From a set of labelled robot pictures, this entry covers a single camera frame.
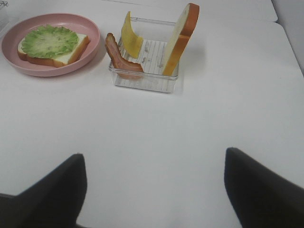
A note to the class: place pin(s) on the left clear plastic tray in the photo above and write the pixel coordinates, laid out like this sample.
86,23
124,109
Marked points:
4,18

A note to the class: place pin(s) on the bread slice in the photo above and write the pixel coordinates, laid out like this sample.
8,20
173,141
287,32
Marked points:
60,61
180,36

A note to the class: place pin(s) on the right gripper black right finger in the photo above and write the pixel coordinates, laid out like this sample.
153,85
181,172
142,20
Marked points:
260,197

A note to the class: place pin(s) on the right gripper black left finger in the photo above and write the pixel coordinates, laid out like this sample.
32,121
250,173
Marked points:
53,202

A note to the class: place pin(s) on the yellow cheese slice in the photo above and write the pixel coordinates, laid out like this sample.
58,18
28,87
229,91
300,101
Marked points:
131,41

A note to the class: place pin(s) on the right clear plastic tray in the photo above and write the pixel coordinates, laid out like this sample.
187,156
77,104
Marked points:
155,34

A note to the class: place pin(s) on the green lettuce leaf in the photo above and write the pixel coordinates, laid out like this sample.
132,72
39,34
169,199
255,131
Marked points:
49,42

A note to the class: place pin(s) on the pink round plate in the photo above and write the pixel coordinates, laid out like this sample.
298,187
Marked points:
76,23

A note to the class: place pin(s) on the bacon strip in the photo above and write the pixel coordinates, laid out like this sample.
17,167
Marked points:
117,60

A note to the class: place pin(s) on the clear plastic tray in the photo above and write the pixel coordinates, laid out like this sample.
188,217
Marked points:
4,18
155,34

